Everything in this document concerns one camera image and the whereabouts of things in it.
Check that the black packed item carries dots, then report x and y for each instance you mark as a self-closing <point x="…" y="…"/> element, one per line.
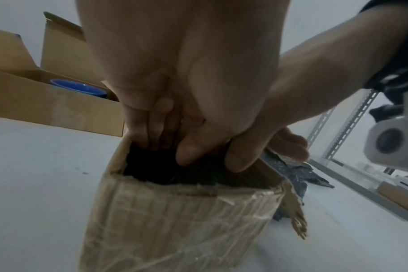
<point x="163" y="170"/>

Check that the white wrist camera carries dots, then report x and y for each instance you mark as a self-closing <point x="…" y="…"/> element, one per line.
<point x="395" y="138"/>

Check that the person's right hand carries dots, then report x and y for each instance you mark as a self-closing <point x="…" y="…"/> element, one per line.
<point x="325" y="74"/>

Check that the person's left hand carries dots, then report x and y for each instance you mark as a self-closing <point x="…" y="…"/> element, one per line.
<point x="190" y="53"/>

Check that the flat brown cardboard piece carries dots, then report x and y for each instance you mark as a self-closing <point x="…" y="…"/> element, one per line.
<point x="399" y="195"/>

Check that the blue bowl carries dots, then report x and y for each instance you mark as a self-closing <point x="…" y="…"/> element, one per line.
<point x="79" y="87"/>

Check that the white box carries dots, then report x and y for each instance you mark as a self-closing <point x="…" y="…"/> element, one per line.
<point x="407" y="184"/>

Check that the dark grey plastic bag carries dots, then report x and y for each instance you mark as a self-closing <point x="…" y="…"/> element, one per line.
<point x="301" y="172"/>

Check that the taped brown cardboard box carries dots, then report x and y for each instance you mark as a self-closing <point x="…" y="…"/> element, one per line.
<point x="177" y="225"/>

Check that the grey metal shelf rack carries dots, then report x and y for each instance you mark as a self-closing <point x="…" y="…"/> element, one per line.
<point x="352" y="124"/>

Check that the open brown cardboard box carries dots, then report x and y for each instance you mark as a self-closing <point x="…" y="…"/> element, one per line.
<point x="25" y="98"/>

